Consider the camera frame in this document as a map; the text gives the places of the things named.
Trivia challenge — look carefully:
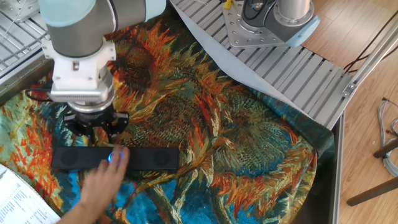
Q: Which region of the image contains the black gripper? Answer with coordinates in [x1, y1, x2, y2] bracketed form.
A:
[63, 105, 130, 146]

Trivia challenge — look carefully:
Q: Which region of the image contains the black knob blue light ring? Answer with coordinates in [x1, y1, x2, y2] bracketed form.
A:
[107, 151, 125, 164]

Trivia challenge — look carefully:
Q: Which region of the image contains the black bar speaker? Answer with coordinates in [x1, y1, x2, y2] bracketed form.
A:
[50, 146, 180, 172]

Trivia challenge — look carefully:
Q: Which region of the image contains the bare person forearm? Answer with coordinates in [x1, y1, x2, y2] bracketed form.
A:
[57, 200, 105, 224]

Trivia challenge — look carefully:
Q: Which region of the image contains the bare person hand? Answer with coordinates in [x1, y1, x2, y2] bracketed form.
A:
[79, 144, 131, 214]

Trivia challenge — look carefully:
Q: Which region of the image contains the white printed paper sheet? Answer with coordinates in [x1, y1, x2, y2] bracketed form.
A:
[0, 164, 62, 224]

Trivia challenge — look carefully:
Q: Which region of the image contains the sunflower painting cloth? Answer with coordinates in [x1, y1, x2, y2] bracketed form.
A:
[0, 6, 336, 224]

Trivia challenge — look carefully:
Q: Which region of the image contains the silver mounting plate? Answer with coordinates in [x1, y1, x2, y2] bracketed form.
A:
[0, 0, 41, 24]
[222, 1, 295, 50]

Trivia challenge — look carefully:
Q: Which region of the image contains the dark wooden furniture leg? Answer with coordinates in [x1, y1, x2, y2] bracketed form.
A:
[373, 138, 398, 159]
[346, 176, 398, 207]

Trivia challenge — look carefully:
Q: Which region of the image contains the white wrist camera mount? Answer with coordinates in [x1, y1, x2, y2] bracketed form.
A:
[42, 39, 118, 105]

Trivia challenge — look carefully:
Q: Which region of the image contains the black base cable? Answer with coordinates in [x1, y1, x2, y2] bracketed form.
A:
[242, 0, 274, 21]

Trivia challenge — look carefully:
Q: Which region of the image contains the aluminium frame beam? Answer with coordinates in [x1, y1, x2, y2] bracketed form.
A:
[341, 18, 398, 99]
[329, 111, 346, 224]

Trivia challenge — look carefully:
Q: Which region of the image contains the grey cable bundle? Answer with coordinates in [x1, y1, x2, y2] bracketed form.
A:
[376, 98, 398, 178]

